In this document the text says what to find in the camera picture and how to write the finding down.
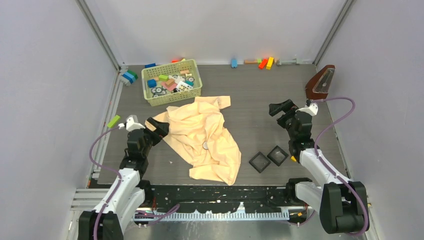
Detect cream yellow garment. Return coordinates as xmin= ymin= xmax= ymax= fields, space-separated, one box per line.
xmin=153 ymin=96 xmax=242 ymax=186

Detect round white brooch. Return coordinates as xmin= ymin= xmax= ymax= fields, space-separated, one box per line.
xmin=202 ymin=141 xmax=209 ymax=150

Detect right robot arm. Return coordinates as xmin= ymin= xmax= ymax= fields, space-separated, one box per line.
xmin=268 ymin=99 xmax=370 ymax=236

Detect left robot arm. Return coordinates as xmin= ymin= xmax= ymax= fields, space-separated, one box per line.
xmin=77 ymin=115 xmax=170 ymax=240

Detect lime green block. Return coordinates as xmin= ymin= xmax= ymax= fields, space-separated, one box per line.
xmin=106 ymin=115 xmax=121 ymax=129

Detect brown metronome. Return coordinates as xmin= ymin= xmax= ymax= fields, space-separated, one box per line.
xmin=305 ymin=64 xmax=336 ymax=100

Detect pink block in basket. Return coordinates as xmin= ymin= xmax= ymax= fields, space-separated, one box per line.
xmin=161 ymin=81 xmax=177 ymax=92

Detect blue cube in basket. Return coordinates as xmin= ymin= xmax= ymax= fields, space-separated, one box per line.
xmin=146 ymin=78 xmax=157 ymax=88

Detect orange block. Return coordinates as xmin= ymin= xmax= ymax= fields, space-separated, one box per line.
xmin=258 ymin=58 xmax=268 ymax=69

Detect green block in basket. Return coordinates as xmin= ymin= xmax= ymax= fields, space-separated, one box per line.
xmin=158 ymin=74 xmax=169 ymax=82

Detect green plastic basket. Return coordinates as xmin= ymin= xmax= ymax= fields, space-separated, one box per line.
xmin=141 ymin=59 xmax=203 ymax=107

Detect tan wooden block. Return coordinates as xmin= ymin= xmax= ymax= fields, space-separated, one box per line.
xmin=243 ymin=59 xmax=258 ymax=65

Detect blue green stacked blocks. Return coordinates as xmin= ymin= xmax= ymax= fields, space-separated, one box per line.
xmin=120 ymin=70 xmax=139 ymax=86

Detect blue block behind basket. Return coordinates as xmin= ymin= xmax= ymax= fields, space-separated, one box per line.
xmin=144 ymin=63 xmax=156 ymax=69

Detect light blue block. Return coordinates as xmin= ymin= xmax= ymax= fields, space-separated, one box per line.
xmin=230 ymin=58 xmax=238 ymax=68

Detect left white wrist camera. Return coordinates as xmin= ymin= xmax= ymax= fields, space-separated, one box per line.
xmin=118 ymin=114 xmax=146 ymax=132

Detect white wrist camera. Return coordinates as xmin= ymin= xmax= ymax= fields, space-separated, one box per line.
xmin=118 ymin=114 xmax=146 ymax=132
xmin=302 ymin=102 xmax=319 ymax=117

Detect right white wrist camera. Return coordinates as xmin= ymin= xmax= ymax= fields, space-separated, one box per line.
xmin=302 ymin=102 xmax=319 ymax=117

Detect black square frame right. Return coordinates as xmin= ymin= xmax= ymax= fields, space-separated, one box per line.
xmin=266 ymin=145 xmax=289 ymax=167

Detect black square frame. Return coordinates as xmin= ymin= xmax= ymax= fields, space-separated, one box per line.
xmin=249 ymin=151 xmax=271 ymax=173
xmin=266 ymin=145 xmax=289 ymax=167

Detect yellow block at wall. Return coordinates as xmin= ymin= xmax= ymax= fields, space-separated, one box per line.
xmin=266 ymin=57 xmax=274 ymax=70

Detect black square frame left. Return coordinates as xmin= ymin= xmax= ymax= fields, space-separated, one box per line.
xmin=249 ymin=151 xmax=271 ymax=173

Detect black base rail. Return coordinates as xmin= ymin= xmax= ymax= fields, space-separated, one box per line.
xmin=141 ymin=185 xmax=306 ymax=214

